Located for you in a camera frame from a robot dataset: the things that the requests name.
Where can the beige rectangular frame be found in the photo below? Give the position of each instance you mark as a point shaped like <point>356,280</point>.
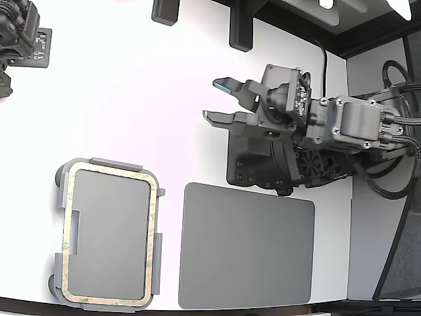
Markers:
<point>153,214</point>

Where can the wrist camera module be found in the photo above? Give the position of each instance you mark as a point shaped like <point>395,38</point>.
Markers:
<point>297,95</point>

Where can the gray flat plate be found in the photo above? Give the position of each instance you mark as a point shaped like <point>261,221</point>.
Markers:
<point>246,247</point>

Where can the gray holder with black legs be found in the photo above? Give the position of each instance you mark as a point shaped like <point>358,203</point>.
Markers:
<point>108,230</point>

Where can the long black bracket leg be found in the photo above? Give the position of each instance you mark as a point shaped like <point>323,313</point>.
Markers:
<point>241,26</point>

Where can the gray gripper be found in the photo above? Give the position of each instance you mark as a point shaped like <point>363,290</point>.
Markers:
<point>276,130</point>

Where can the dark shelf structure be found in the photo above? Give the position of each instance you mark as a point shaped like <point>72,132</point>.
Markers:
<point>361,29</point>

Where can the short black bracket leg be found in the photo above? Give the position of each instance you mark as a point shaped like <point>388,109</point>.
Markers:
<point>164,11</point>

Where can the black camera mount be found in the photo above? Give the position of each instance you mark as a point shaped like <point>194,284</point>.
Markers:
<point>5,82</point>

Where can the black side camera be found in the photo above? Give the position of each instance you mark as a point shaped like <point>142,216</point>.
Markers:
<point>16,29</point>

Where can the gray and black robot arm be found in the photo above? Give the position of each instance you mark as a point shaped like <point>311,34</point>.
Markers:
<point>355,118</point>

